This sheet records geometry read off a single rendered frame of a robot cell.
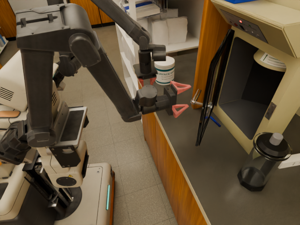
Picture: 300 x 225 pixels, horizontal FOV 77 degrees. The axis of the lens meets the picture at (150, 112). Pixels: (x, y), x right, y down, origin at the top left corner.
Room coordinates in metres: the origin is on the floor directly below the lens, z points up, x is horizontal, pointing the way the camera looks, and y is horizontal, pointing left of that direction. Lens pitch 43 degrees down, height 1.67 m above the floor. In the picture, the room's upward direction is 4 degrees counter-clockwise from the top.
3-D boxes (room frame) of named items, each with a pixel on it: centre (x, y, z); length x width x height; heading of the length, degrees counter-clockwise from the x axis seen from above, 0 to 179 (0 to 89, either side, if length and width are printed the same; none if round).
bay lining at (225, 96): (0.64, -0.51, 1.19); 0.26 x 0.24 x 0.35; 14
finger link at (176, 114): (0.59, -0.12, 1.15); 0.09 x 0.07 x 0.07; 106
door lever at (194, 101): (0.57, -0.20, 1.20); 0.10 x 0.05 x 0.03; 150
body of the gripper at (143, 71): (0.82, 0.01, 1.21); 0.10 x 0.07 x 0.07; 104
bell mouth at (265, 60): (0.62, -0.49, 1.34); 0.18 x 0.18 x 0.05
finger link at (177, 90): (0.59, -0.12, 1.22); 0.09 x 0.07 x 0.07; 106
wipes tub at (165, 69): (1.11, -0.12, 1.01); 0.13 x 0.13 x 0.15
